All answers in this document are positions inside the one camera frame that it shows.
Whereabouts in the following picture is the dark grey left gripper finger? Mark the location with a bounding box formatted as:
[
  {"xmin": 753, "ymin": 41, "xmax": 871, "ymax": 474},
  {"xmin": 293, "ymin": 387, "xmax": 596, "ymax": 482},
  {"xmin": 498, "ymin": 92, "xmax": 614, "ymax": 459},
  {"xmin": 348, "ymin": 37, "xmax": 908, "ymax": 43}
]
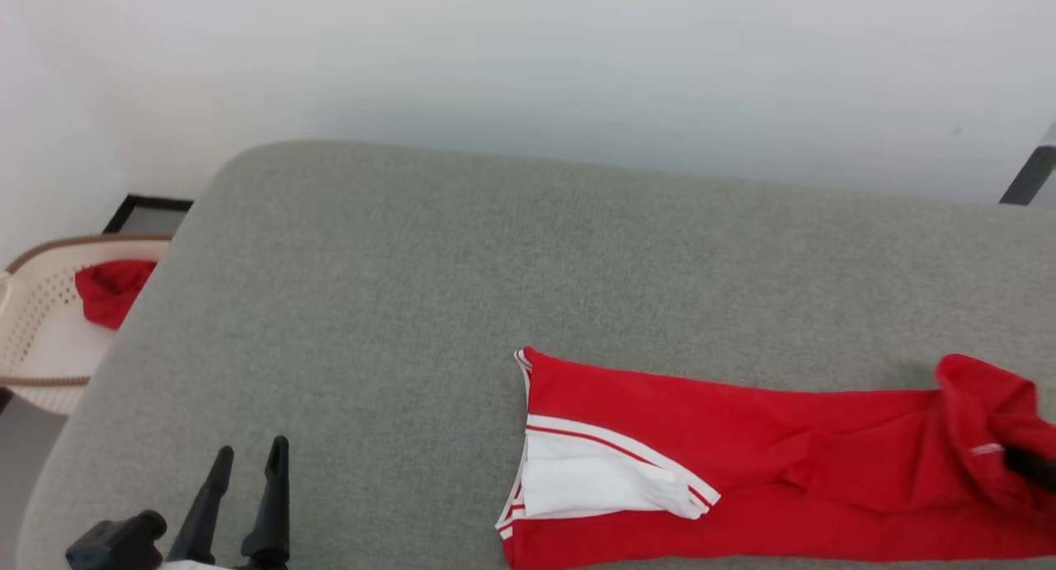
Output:
[
  {"xmin": 167, "ymin": 445, "xmax": 234, "ymax": 564},
  {"xmin": 240, "ymin": 436, "xmax": 290, "ymax": 569}
]

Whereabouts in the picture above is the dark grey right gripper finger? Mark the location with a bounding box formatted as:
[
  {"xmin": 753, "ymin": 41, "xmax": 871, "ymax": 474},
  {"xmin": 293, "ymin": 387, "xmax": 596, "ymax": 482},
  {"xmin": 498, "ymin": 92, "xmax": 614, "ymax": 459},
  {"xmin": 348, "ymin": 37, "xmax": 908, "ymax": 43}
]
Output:
[{"xmin": 1002, "ymin": 445, "xmax": 1056, "ymax": 495}]

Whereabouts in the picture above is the red and white striped garment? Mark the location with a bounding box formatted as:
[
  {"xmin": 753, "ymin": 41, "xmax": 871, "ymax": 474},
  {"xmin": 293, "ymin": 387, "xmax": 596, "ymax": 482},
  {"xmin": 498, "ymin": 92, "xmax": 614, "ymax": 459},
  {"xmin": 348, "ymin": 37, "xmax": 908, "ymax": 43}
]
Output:
[{"xmin": 495, "ymin": 347, "xmax": 1056, "ymax": 570}]

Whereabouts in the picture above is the grey fabric sofa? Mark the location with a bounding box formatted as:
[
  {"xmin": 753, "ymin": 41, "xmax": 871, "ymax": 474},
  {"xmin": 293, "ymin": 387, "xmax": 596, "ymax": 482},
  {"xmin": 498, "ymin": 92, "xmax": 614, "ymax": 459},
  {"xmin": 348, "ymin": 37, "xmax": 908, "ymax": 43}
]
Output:
[{"xmin": 16, "ymin": 139, "xmax": 1056, "ymax": 570}]

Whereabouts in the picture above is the cream perforated laundry basket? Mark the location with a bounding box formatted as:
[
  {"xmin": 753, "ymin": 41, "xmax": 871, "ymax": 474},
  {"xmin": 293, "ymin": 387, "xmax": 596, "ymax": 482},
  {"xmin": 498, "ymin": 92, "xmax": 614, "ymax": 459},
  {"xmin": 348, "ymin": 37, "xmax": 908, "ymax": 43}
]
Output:
[{"xmin": 0, "ymin": 234, "xmax": 172, "ymax": 416}]

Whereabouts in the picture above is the plain red crumpled garment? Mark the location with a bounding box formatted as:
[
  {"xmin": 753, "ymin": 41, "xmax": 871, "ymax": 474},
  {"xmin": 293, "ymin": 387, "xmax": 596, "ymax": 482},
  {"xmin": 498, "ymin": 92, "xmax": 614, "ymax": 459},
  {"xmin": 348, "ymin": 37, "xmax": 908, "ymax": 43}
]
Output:
[{"xmin": 74, "ymin": 259, "xmax": 158, "ymax": 330}]

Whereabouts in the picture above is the black slanted bar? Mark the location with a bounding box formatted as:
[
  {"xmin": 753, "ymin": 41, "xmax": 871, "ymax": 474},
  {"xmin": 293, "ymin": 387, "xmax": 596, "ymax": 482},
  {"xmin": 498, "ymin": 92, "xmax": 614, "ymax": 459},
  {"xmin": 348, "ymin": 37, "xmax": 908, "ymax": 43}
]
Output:
[{"xmin": 1000, "ymin": 145, "xmax": 1056, "ymax": 206}]

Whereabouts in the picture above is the black framed floor panel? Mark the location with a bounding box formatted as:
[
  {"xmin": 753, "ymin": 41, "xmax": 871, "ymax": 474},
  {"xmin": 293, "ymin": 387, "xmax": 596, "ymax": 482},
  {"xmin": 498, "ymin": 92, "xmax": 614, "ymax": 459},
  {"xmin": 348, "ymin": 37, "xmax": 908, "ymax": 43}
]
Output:
[{"xmin": 102, "ymin": 194, "xmax": 194, "ymax": 235}]

